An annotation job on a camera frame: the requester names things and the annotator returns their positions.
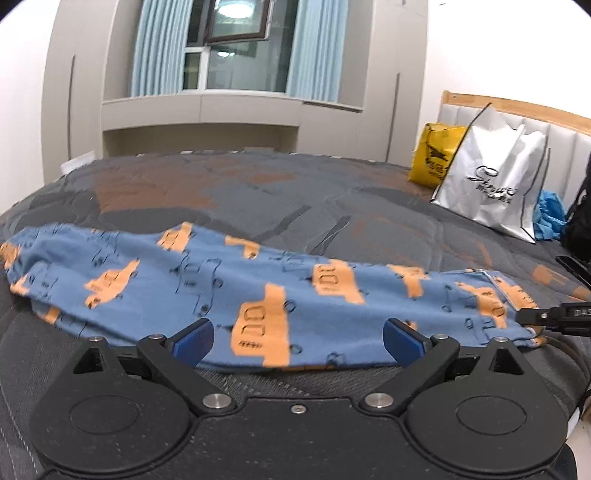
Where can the white shopping bag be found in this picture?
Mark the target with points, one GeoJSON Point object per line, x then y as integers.
{"type": "Point", "coordinates": [494, 180]}

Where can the light blue curtain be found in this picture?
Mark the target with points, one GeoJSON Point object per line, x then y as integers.
{"type": "Point", "coordinates": [316, 50]}
{"type": "Point", "coordinates": [159, 46]}

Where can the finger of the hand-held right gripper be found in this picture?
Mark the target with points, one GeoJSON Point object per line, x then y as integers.
{"type": "Point", "coordinates": [575, 272]}
{"type": "Point", "coordinates": [535, 315]}

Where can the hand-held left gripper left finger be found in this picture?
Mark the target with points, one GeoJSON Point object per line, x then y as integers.
{"type": "Point", "coordinates": [197, 339]}

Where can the padded headboard with wooden frame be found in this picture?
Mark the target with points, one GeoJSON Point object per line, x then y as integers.
{"type": "Point", "coordinates": [565, 147]}

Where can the bed with grey orange quilt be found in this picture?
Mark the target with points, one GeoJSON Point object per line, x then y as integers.
{"type": "Point", "coordinates": [286, 194]}

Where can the yellow bag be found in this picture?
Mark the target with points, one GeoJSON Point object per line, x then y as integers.
{"type": "Point", "coordinates": [431, 159]}

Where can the window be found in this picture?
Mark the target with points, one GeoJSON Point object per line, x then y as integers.
{"type": "Point", "coordinates": [240, 50]}

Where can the white sheet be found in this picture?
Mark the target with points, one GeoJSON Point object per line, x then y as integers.
{"type": "Point", "coordinates": [78, 164]}

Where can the blue pants with orange print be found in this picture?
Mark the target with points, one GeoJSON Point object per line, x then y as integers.
{"type": "Point", "coordinates": [184, 281]}

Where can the beige built-in wardrobe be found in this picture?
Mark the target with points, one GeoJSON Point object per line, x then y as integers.
{"type": "Point", "coordinates": [258, 115]}

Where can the black bag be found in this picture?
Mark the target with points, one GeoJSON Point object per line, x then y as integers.
{"type": "Point", "coordinates": [579, 221]}

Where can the blue crumpled cloth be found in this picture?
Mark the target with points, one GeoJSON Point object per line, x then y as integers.
{"type": "Point", "coordinates": [549, 217]}

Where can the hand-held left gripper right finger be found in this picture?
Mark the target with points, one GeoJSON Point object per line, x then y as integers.
{"type": "Point", "coordinates": [400, 339]}

